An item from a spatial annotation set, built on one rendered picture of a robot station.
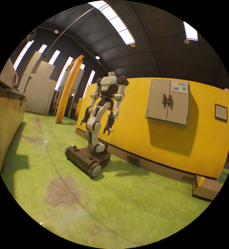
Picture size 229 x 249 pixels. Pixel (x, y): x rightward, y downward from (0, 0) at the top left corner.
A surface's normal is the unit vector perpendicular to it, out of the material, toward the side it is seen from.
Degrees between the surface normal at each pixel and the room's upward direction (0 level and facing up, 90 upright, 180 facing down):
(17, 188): 0
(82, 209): 0
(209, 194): 90
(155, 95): 90
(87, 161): 45
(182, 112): 90
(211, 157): 90
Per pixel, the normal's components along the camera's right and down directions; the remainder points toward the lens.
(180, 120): -0.58, -0.13
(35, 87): 0.77, 0.21
